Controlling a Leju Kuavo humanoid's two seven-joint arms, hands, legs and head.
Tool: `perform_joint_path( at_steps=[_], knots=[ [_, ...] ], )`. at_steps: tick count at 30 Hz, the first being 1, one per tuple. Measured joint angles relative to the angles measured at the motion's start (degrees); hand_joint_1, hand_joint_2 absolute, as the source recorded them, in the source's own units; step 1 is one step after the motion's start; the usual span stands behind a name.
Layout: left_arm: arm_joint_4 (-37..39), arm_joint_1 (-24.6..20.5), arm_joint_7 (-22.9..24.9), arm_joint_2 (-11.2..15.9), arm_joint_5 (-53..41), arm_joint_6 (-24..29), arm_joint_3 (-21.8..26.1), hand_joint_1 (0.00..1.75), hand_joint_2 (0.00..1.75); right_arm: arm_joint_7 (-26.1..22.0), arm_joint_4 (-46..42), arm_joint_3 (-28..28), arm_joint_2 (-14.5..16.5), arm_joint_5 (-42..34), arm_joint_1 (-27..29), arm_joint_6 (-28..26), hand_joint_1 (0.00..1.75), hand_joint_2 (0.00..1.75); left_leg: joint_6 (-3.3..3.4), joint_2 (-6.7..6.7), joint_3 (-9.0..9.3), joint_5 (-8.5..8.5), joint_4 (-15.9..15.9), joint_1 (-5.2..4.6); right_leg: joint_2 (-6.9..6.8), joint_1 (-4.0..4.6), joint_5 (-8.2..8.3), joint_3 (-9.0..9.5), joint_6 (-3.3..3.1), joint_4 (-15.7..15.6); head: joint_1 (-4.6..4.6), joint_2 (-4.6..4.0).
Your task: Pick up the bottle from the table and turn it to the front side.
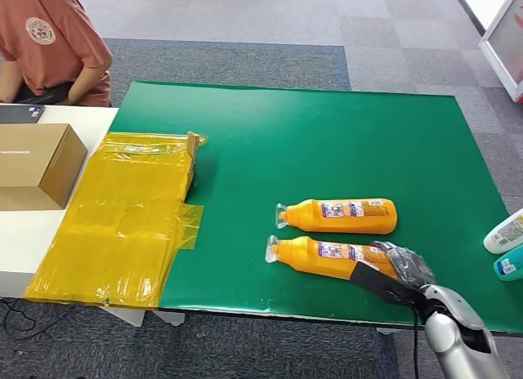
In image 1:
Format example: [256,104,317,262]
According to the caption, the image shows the green table mat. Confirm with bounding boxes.
[109,81,523,334]

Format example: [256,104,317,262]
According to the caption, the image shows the white bottle with label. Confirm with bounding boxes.
[483,208,523,256]

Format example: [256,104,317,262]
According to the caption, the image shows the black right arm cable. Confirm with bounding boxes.
[411,305,422,379]

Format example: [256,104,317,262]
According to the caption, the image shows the black handheld device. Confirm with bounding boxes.
[16,82,73,105]

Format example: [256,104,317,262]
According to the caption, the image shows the brown cardboard box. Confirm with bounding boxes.
[0,123,88,211]

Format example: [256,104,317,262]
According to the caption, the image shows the teal bottle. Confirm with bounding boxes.
[494,244,523,283]

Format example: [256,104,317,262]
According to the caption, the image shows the dark tablet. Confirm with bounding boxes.
[0,105,45,124]

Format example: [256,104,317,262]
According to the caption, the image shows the white framed board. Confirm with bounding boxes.
[478,0,523,103]

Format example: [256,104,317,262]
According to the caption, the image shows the thin black floor cable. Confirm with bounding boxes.
[0,297,75,341]

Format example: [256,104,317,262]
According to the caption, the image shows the person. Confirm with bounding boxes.
[0,0,113,108]

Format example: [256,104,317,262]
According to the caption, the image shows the orange bottle with clear cap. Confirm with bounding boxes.
[275,198,398,235]
[265,234,400,282]

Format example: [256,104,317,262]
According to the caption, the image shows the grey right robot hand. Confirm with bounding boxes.
[349,241,436,307]

